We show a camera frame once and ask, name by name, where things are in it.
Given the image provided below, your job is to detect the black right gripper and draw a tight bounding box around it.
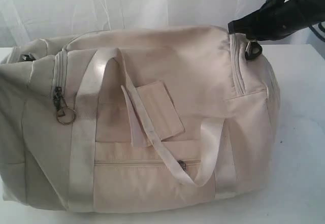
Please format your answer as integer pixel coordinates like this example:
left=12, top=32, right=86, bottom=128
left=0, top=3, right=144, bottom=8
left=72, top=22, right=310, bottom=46
left=227, top=0, right=324, bottom=41

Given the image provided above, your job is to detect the beige fabric duffel bag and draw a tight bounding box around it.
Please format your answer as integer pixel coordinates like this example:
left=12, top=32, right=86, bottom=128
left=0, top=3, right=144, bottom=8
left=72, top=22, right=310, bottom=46
left=1, top=26, right=280, bottom=213

